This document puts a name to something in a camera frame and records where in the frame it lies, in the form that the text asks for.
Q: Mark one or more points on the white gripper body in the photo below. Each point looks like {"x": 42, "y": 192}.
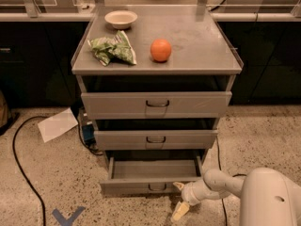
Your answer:
{"x": 189, "y": 194}

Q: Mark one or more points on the grey bottom drawer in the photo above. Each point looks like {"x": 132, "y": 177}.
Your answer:
{"x": 150, "y": 176}

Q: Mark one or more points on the grey drawer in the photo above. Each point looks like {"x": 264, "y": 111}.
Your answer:
{"x": 155, "y": 134}
{"x": 155, "y": 96}
{"x": 150, "y": 176}

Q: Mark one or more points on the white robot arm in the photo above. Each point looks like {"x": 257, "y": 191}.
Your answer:
{"x": 267, "y": 197}

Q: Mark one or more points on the grey middle drawer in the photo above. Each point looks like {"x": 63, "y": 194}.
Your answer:
{"x": 155, "y": 134}

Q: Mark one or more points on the grey top drawer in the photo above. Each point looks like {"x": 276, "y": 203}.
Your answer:
{"x": 155, "y": 96}

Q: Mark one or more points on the blue power box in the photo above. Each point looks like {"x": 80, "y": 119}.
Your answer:
{"x": 87, "y": 129}

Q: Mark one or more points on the grey metal cabinet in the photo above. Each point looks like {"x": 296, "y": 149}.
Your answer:
{"x": 198, "y": 48}

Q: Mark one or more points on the orange fruit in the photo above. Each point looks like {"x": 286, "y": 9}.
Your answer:
{"x": 160, "y": 50}

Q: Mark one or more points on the white paper sheet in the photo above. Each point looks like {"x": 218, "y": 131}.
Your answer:
{"x": 57, "y": 125}

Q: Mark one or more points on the green chip bag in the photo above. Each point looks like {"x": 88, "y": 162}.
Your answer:
{"x": 105, "y": 49}

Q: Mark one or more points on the white bowl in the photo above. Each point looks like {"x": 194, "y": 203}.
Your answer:
{"x": 121, "y": 19}

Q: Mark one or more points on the brown bag at left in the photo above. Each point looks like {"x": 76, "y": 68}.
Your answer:
{"x": 7, "y": 118}

